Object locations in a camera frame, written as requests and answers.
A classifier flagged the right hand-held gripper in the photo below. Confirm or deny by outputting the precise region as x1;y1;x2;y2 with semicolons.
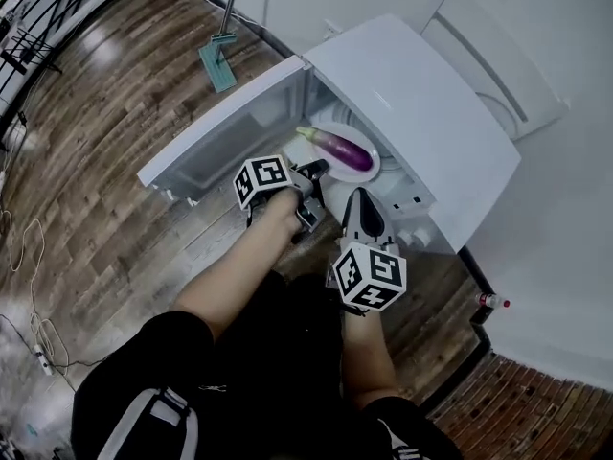
332;187;408;313

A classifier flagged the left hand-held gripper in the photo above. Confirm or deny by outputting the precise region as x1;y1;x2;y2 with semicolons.
233;154;330;244

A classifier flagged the purple eggplant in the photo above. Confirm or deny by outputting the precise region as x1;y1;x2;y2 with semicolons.
295;126;375;172

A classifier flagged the white round plate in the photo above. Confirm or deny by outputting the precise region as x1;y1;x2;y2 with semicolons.
310;122;382;184

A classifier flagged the white microwave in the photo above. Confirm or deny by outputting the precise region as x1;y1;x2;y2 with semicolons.
137;13;522;256

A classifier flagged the person's left forearm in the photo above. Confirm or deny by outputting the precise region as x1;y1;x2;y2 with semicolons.
171;189;303;339

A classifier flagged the person's right forearm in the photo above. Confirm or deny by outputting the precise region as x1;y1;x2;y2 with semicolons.
340;307;401;409

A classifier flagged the teal flat mop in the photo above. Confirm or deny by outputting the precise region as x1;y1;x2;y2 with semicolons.
198;0;246;94

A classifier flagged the red capped plastic bottle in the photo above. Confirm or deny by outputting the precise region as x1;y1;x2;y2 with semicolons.
474;292;511;310

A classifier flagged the person's black shirt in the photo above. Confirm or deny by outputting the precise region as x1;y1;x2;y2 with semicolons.
70;270;464;460

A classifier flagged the black metal railing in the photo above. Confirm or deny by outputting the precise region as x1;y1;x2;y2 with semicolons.
0;0;138;131

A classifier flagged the white power strip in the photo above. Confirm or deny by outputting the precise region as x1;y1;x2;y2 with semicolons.
32;344;55;377

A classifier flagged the white padded shoulder strap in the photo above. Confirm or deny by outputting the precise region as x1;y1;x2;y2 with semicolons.
377;417;432;460
98;386;199;460

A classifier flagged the white floor cable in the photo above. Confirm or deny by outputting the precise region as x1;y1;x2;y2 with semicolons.
0;208;71;368

